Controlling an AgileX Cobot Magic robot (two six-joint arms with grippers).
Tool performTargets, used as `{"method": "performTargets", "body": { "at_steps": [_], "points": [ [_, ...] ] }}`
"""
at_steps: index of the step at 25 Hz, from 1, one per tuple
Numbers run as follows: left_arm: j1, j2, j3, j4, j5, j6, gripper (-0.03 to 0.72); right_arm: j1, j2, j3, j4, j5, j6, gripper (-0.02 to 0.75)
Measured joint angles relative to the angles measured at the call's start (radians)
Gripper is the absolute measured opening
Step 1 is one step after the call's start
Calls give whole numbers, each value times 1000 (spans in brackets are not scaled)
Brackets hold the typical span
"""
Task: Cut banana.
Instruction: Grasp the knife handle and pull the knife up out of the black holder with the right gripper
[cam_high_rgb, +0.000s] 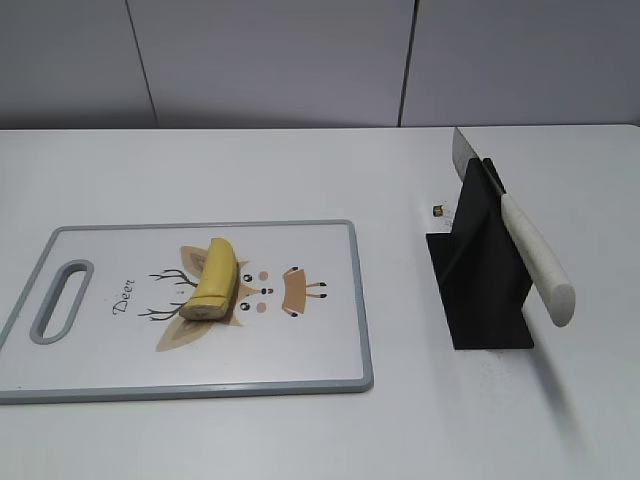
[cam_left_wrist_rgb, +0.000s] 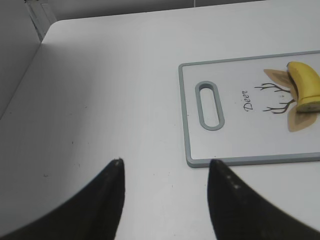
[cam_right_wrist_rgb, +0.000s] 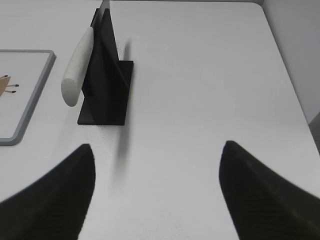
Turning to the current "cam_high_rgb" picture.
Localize white handled kitchen knife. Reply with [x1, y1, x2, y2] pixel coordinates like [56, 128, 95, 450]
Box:
[452, 129, 576, 327]

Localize small cut banana slice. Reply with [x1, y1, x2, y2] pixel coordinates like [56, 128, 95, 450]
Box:
[179, 296, 230, 321]

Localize large yellow banana piece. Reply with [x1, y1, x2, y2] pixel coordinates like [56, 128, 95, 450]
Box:
[190, 238, 238, 301]

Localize white deer cutting board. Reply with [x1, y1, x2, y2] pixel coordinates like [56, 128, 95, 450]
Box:
[1, 220, 373, 404]

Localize black knife stand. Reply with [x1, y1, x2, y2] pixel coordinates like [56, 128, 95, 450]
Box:
[425, 158, 534, 350]

